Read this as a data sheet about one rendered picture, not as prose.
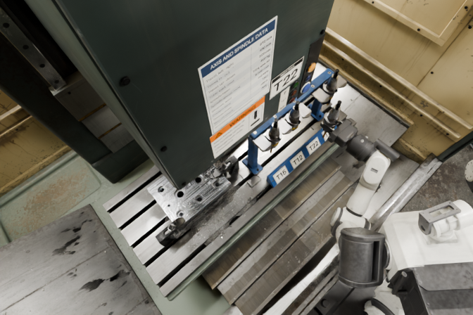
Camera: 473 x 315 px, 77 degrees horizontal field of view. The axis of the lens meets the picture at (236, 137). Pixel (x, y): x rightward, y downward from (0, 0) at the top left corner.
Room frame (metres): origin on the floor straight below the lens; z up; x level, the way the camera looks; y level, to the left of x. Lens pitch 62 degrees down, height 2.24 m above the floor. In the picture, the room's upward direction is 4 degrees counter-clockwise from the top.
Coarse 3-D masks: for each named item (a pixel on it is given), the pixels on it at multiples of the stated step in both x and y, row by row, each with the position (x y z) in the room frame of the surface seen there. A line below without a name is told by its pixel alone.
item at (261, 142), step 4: (260, 136) 0.54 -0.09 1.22; (264, 136) 0.53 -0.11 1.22; (256, 140) 0.52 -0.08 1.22; (260, 140) 0.52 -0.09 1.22; (264, 140) 0.52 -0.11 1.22; (256, 144) 0.50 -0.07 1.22; (260, 144) 0.50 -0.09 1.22; (264, 144) 0.50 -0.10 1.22; (268, 144) 0.50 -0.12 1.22; (260, 148) 0.48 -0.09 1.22; (264, 148) 0.48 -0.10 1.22; (268, 148) 0.48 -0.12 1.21
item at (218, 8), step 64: (64, 0) 0.22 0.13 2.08; (128, 0) 0.26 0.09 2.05; (192, 0) 0.30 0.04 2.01; (256, 0) 0.36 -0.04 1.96; (320, 0) 0.46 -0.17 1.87; (128, 64) 0.24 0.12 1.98; (192, 64) 0.29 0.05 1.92; (128, 128) 0.31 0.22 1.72; (192, 128) 0.27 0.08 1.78; (256, 128) 0.37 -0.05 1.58
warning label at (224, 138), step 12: (264, 96) 0.38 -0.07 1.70; (252, 108) 0.36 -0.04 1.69; (240, 120) 0.34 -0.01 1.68; (252, 120) 0.36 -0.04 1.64; (216, 132) 0.30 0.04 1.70; (228, 132) 0.31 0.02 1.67; (240, 132) 0.34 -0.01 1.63; (216, 144) 0.29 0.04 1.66; (228, 144) 0.31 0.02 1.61; (216, 156) 0.29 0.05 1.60
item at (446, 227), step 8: (456, 200) 0.18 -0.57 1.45; (448, 208) 0.16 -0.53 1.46; (464, 208) 0.16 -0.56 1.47; (432, 216) 0.15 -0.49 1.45; (456, 216) 0.14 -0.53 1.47; (464, 216) 0.14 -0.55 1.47; (472, 216) 0.14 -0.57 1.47; (440, 224) 0.13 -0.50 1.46; (448, 224) 0.12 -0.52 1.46; (456, 224) 0.12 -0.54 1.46; (464, 224) 0.12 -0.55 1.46; (472, 224) 0.12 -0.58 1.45; (440, 232) 0.11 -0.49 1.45; (448, 232) 0.11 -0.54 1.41
